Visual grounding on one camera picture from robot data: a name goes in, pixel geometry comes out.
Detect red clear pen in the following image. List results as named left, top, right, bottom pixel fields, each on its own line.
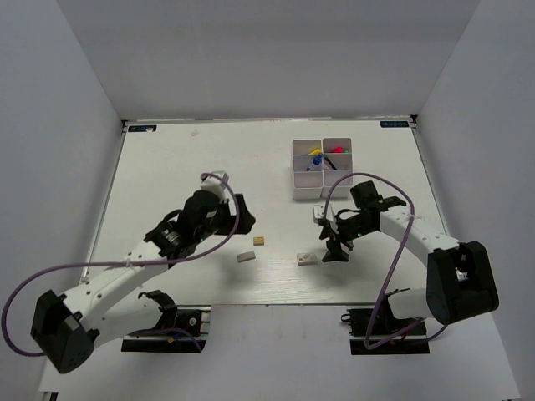
left=323, top=155, right=338, bottom=170

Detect blue capped spray bottle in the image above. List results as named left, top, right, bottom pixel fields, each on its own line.
left=305, top=153, right=324, bottom=172

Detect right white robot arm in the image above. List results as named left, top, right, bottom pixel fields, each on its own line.
left=313, top=181, right=499, bottom=335

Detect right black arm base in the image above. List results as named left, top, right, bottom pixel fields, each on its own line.
left=340, top=307, right=430, bottom=356

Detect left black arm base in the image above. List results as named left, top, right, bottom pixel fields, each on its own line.
left=121, top=290, right=211, bottom=354

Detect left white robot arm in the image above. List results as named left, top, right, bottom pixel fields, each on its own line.
left=30, top=190, right=256, bottom=374

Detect small yellow eraser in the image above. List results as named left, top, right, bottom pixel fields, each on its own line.
left=253, top=236, right=265, bottom=246

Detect white boxed eraser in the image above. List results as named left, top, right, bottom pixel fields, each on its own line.
left=297, top=252, right=318, bottom=266

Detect grey white eraser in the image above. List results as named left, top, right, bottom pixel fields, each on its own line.
left=237, top=251, right=256, bottom=263

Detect left white divided container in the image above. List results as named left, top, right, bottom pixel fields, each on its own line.
left=291, top=139, right=324, bottom=201

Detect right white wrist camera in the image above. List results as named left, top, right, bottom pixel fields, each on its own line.
left=313, top=205, right=336, bottom=228

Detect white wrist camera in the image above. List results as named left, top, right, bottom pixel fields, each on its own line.
left=313, top=205, right=336, bottom=228
left=201, top=170, right=229, bottom=195

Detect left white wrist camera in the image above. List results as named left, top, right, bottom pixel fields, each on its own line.
left=201, top=170, right=229, bottom=195

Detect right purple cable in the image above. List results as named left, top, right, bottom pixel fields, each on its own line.
left=324, top=172, right=448, bottom=350

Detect purple cable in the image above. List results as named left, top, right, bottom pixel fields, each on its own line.
left=324, top=172, right=448, bottom=350
left=2, top=173, right=242, bottom=357

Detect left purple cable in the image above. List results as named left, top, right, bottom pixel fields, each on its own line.
left=2, top=173, right=242, bottom=357

